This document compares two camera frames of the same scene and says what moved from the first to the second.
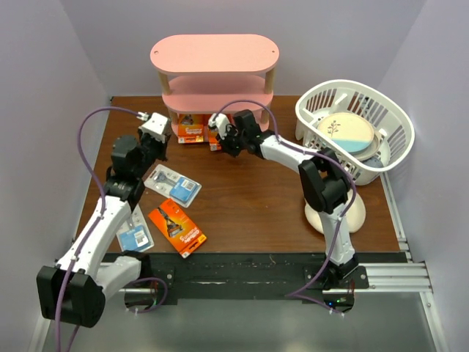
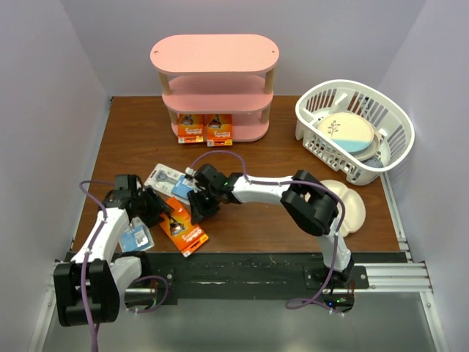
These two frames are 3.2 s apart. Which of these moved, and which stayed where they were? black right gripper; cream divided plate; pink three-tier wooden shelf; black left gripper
Moved: black left gripper; black right gripper
Stayed: cream divided plate; pink three-tier wooden shelf
